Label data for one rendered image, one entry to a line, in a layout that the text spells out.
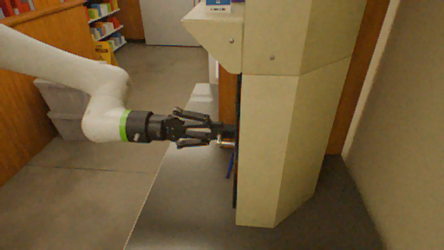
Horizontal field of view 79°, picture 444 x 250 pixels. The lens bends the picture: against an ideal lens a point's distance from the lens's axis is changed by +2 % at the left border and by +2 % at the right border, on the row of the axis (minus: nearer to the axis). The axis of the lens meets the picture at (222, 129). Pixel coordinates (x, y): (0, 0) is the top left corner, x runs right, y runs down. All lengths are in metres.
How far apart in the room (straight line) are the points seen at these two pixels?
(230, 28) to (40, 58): 0.50
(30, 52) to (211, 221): 0.65
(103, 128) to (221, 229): 0.43
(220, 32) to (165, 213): 0.58
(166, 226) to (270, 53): 0.57
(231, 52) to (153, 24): 5.33
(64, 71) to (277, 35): 0.56
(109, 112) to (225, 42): 0.41
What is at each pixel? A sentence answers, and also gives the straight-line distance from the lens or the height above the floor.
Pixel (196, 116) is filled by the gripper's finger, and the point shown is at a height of 1.25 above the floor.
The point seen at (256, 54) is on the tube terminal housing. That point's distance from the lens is 0.52.
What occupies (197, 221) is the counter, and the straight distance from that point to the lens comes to 0.84.
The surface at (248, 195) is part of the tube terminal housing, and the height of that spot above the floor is 1.07.
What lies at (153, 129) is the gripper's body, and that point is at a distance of 0.74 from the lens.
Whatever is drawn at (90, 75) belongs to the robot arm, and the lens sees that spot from 0.82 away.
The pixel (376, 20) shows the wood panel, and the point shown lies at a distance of 0.96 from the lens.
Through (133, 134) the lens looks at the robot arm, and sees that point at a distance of 0.75.
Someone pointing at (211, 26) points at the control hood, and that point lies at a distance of 0.52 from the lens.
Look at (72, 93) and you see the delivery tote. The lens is 2.77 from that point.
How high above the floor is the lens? 1.61
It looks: 34 degrees down
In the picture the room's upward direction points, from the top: straight up
